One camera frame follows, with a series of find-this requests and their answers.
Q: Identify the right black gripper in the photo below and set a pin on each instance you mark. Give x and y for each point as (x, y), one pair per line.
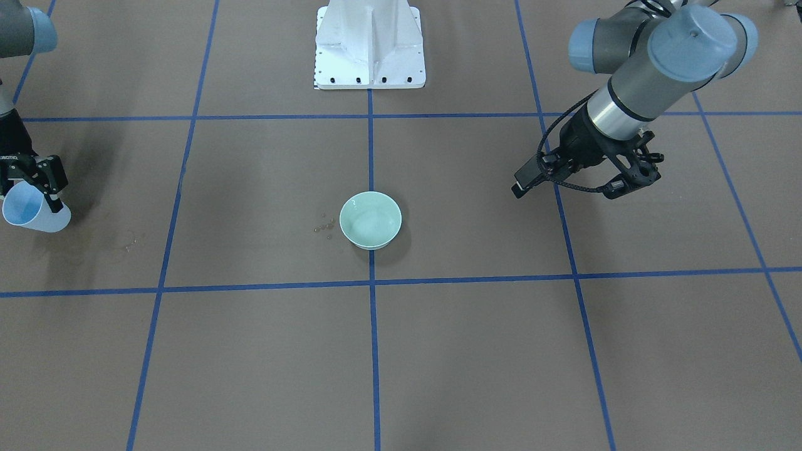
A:
(14, 148)

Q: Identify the white camera pole base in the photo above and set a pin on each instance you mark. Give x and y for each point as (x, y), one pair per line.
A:
(369, 45)

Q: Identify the light green ceramic bowl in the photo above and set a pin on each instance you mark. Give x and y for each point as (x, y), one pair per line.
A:
(370, 220)

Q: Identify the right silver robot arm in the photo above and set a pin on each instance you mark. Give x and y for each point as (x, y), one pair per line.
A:
(26, 31)

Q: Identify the light blue paper cup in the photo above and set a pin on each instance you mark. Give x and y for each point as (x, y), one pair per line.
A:
(25, 206)

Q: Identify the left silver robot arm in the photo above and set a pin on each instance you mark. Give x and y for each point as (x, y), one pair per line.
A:
(654, 53)

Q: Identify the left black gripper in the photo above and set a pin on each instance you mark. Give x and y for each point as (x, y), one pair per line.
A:
(581, 139)

